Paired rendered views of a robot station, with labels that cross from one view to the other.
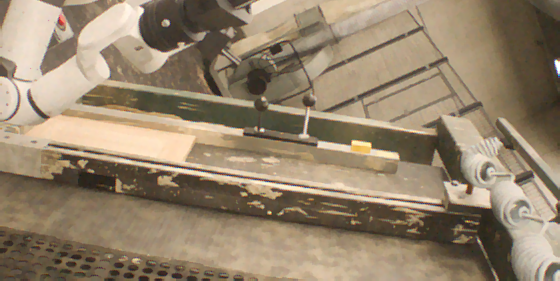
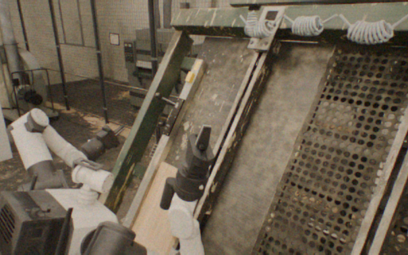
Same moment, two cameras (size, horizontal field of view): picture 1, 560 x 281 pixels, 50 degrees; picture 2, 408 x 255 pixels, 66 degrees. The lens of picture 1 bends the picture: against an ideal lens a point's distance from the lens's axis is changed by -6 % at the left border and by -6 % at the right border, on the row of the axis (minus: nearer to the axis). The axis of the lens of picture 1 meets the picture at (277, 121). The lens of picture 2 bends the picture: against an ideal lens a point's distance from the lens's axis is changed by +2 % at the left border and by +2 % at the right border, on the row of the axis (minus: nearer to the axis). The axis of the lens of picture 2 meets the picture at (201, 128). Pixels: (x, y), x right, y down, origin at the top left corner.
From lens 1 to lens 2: 0.66 m
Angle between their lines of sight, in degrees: 30
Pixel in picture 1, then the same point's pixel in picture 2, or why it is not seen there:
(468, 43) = not seen: outside the picture
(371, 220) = (257, 91)
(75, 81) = (198, 240)
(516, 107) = not seen: outside the picture
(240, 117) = (143, 131)
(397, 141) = (178, 53)
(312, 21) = not seen: outside the picture
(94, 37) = (188, 229)
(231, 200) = (230, 156)
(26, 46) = not seen: outside the picture
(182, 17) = (201, 177)
